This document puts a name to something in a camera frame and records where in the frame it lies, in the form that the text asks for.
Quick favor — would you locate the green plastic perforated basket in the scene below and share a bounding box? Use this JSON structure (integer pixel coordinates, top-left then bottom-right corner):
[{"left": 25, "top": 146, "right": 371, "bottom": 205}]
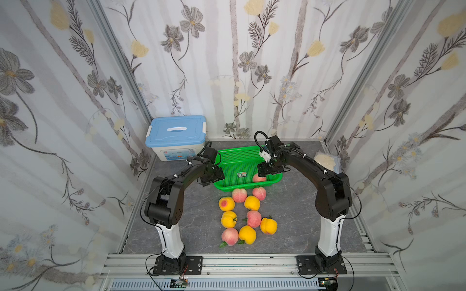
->
[{"left": 214, "top": 145, "right": 283, "bottom": 192}]

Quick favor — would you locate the blue lid storage box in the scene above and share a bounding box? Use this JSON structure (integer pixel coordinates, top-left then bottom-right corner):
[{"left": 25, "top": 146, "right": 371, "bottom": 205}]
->
[{"left": 145, "top": 115, "right": 206, "bottom": 161}]

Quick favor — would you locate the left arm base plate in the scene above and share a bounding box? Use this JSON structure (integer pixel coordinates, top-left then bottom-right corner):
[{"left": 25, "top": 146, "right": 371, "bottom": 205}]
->
[{"left": 149, "top": 253, "right": 203, "bottom": 276}]

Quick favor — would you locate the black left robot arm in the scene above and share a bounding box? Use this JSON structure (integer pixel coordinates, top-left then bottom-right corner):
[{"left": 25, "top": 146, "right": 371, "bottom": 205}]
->
[{"left": 144, "top": 147, "right": 225, "bottom": 259}]

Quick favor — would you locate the yellow peach with red blush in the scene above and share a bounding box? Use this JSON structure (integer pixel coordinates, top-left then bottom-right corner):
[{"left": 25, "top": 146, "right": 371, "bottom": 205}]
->
[{"left": 218, "top": 196, "right": 235, "bottom": 212}]

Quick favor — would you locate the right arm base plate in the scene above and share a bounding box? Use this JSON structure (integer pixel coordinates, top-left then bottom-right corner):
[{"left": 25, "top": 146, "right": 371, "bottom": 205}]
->
[{"left": 296, "top": 254, "right": 348, "bottom": 275}]

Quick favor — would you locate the pink peach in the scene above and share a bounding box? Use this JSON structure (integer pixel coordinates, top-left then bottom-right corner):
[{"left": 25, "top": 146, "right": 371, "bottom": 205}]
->
[
  {"left": 253, "top": 173, "right": 267, "bottom": 183},
  {"left": 252, "top": 187, "right": 267, "bottom": 201},
  {"left": 219, "top": 228, "right": 239, "bottom": 248},
  {"left": 246, "top": 210, "right": 262, "bottom": 229},
  {"left": 232, "top": 189, "right": 248, "bottom": 203}
]

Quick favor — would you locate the aluminium front rail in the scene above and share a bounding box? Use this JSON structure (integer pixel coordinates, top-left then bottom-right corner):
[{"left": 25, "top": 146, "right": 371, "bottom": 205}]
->
[{"left": 99, "top": 253, "right": 400, "bottom": 279}]

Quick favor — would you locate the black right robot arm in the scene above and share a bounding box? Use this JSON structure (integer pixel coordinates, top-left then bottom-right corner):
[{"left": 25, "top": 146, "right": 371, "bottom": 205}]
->
[{"left": 254, "top": 131, "right": 353, "bottom": 258}]

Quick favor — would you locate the yellow peach bottom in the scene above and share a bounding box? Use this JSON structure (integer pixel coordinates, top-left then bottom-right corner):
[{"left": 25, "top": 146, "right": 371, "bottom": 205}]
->
[{"left": 239, "top": 226, "right": 257, "bottom": 245}]

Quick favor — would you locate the clear bag of white gloves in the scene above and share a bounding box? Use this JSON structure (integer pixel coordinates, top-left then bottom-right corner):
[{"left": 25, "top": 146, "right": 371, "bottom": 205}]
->
[{"left": 314, "top": 152, "right": 341, "bottom": 173}]

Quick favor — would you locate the small green circuit board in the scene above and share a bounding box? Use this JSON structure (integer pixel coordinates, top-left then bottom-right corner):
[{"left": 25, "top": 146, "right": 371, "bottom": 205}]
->
[{"left": 169, "top": 279, "right": 189, "bottom": 288}]

